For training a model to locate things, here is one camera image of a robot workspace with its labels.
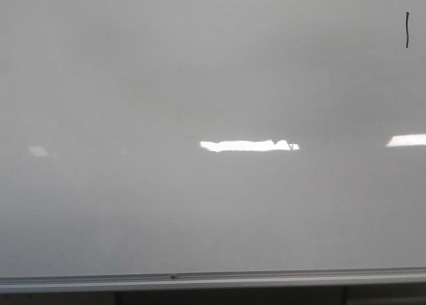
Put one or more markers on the aluminium whiteboard marker tray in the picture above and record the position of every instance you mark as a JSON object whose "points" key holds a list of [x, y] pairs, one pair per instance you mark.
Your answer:
{"points": [[208, 280]]}

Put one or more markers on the white whiteboard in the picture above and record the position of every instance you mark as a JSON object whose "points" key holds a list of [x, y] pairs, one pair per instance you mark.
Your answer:
{"points": [[155, 136]]}

